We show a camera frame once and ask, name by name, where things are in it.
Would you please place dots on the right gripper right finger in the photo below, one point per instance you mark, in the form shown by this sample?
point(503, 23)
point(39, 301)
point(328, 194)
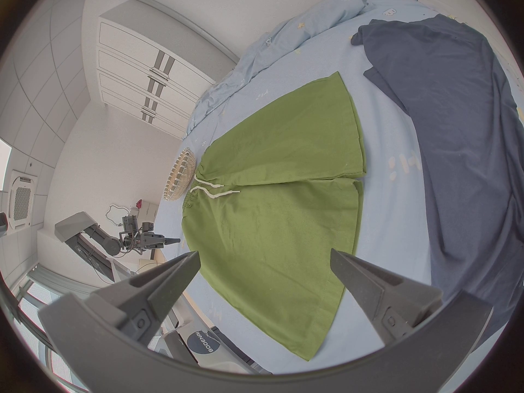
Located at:
point(372, 291)

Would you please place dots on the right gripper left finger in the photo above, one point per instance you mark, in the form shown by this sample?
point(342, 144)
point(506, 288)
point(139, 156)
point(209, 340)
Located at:
point(163, 293)

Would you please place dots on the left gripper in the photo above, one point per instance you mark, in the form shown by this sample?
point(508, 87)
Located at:
point(149, 240)

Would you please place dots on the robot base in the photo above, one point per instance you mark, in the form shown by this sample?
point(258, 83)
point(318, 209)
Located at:
point(204, 340)

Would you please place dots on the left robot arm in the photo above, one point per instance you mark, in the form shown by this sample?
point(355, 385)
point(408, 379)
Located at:
point(108, 244)

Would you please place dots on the round woven basket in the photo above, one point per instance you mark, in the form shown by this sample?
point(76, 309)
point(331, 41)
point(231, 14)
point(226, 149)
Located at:
point(182, 174)

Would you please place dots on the bed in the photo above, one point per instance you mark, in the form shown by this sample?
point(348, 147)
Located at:
point(378, 104)

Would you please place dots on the dark blue garment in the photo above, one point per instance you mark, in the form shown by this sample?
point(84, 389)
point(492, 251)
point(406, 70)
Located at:
point(450, 117)

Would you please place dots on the green shorts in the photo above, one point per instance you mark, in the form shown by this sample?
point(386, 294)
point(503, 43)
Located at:
point(266, 227)

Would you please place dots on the window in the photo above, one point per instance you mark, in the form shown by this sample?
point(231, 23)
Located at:
point(35, 293)

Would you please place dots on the ceiling air conditioner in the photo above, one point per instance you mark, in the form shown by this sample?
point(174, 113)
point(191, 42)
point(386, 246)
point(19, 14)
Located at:
point(22, 199)

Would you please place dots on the white wardrobe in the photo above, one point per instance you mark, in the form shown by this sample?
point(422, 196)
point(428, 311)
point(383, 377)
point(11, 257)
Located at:
point(131, 76)

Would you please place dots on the pale blue quilt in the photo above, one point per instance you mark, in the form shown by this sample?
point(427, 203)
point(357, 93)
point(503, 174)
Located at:
point(286, 35)

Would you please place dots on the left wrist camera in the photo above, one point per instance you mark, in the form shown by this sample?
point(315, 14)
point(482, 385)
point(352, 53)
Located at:
point(130, 222)

